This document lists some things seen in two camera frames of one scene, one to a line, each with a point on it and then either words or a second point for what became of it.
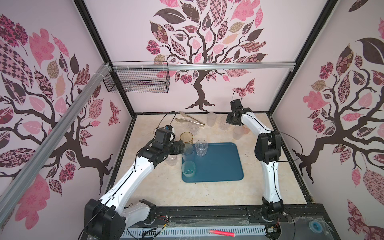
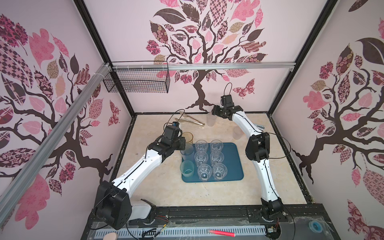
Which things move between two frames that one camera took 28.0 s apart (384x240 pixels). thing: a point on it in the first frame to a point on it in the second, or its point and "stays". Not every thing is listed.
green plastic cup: [188, 168] stays
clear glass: [224, 125] to [201, 158]
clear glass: [194, 128] to [219, 171]
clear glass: [201, 147] stays
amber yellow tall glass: [187, 137] stays
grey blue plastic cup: [188, 152] stays
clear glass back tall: [211, 118] stays
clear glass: [171, 159] to [204, 171]
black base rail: [309, 221] stays
